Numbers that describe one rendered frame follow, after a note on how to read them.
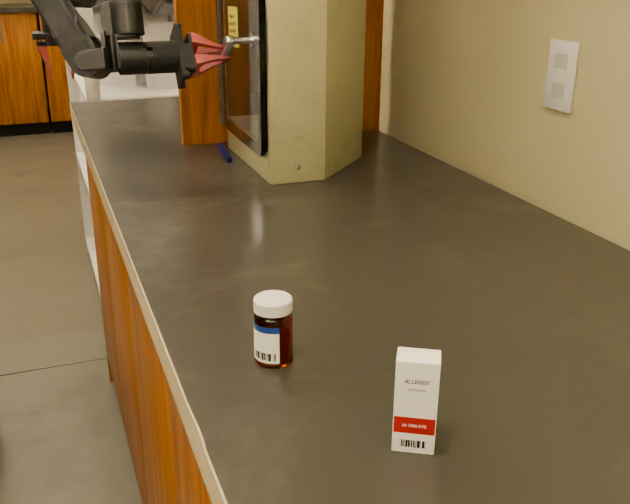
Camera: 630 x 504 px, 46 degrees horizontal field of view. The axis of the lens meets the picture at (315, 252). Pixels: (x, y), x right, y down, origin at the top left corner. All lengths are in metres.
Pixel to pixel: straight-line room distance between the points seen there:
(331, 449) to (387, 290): 0.35
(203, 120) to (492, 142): 0.65
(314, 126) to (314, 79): 0.09
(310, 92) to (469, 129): 0.36
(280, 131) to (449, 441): 0.83
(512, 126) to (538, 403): 0.79
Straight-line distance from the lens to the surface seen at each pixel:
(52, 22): 1.45
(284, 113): 1.39
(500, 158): 1.50
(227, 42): 1.39
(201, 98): 1.73
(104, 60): 1.39
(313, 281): 0.99
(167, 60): 1.40
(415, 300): 0.95
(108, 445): 2.35
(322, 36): 1.40
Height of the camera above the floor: 1.34
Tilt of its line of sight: 22 degrees down
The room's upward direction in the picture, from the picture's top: straight up
